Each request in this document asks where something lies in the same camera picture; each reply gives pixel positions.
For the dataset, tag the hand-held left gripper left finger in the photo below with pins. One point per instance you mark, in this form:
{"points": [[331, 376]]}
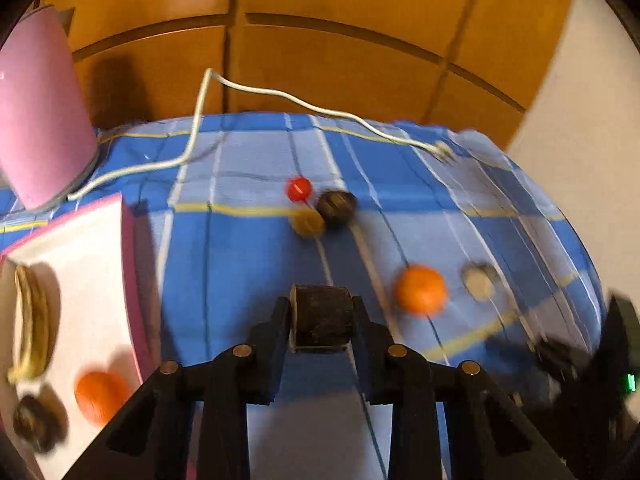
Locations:
{"points": [[277, 340]]}

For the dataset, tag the red cherry tomato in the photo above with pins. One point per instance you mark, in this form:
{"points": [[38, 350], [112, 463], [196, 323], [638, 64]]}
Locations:
{"points": [[299, 189]]}

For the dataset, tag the dark sugarcane piece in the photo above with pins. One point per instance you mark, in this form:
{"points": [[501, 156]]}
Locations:
{"points": [[320, 317], [480, 281]]}

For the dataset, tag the dark round fruit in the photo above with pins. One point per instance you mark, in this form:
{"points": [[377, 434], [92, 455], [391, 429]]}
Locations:
{"points": [[35, 422], [337, 206]]}

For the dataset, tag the pink electric kettle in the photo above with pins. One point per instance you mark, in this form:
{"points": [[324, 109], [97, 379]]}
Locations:
{"points": [[40, 110]]}

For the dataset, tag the blue plaid tablecloth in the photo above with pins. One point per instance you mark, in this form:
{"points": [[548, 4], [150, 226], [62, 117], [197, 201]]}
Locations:
{"points": [[240, 270]]}

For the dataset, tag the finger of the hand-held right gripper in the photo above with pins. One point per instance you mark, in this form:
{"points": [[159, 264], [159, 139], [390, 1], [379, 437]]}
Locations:
{"points": [[547, 355]]}

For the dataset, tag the small yellow round fruit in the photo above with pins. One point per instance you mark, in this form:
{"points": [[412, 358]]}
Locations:
{"points": [[307, 222]]}

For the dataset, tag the wooden wardrobe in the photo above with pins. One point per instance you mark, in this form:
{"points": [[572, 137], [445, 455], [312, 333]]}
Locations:
{"points": [[350, 10]]}

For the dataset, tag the orange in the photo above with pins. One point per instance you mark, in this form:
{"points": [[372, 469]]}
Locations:
{"points": [[420, 290], [100, 395]]}

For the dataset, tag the pink white tray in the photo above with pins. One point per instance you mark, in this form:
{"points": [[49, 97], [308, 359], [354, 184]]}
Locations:
{"points": [[90, 270]]}

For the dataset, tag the spotted yellow banana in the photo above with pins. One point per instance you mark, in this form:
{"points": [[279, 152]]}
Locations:
{"points": [[32, 320]]}

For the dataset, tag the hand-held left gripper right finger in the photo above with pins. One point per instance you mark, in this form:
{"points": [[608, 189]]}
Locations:
{"points": [[362, 345]]}

